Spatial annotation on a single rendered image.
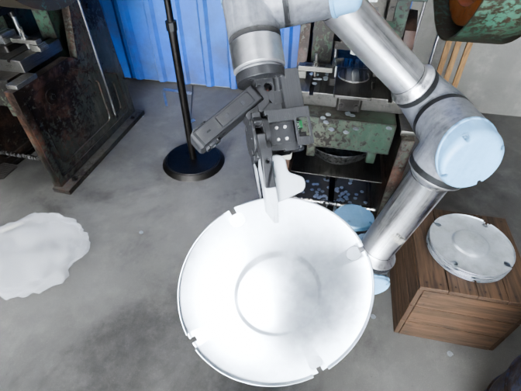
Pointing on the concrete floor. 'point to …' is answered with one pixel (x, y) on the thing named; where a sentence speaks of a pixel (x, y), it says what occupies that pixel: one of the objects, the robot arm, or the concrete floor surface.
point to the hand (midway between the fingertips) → (268, 214)
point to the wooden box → (452, 295)
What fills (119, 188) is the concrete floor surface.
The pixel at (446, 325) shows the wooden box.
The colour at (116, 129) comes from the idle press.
